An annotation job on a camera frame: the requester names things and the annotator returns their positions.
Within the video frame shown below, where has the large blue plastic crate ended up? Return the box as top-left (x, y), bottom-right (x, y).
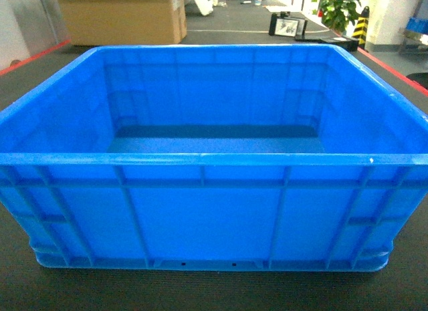
top-left (1, 44), bottom-right (427, 272)

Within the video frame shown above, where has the large cardboard box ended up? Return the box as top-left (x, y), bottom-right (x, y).
top-left (58, 0), bottom-right (187, 46)

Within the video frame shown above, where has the black framed picture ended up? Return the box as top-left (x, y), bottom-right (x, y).
top-left (268, 13), bottom-right (308, 37)

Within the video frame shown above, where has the black flat device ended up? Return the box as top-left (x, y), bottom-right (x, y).
top-left (318, 36), bottom-right (359, 52)

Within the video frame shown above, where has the yellow black striped bollard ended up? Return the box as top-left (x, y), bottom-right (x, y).
top-left (352, 6), bottom-right (370, 49)

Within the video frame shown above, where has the green potted plant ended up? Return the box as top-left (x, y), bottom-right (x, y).
top-left (317, 0), bottom-right (364, 34)

